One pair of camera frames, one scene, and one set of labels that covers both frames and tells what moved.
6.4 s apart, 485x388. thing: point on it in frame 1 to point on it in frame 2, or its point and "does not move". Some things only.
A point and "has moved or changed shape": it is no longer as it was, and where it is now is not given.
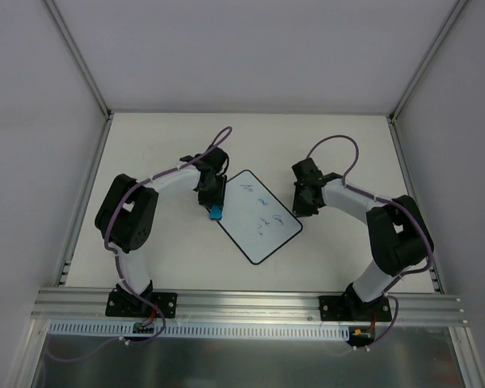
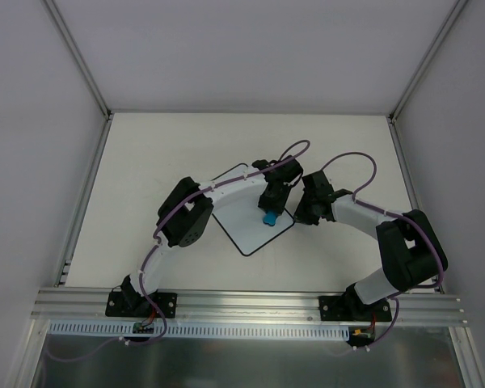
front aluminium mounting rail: [89, 305] does not move
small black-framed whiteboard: [254, 217] has moved or changed shape
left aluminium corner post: [77, 60] does not move
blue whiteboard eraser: [216, 212] to [270, 218]
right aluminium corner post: [438, 44] does not move
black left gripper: [209, 196] to [271, 202]
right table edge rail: [413, 188] does not move
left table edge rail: [80, 217] does not move
